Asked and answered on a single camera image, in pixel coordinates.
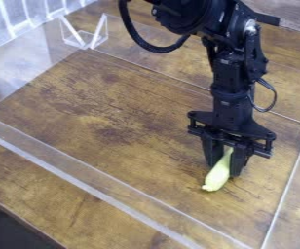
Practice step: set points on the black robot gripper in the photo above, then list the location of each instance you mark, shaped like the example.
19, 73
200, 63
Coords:
228, 126

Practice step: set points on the green handled spoon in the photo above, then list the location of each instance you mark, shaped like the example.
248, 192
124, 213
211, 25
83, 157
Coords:
218, 174

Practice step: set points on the black bar on table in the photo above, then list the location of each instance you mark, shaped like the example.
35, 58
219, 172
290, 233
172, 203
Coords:
266, 19

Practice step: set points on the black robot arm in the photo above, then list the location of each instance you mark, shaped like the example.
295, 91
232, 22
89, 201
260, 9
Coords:
224, 24

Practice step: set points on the clear acrylic enclosure walls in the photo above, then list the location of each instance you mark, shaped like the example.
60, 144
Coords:
99, 167

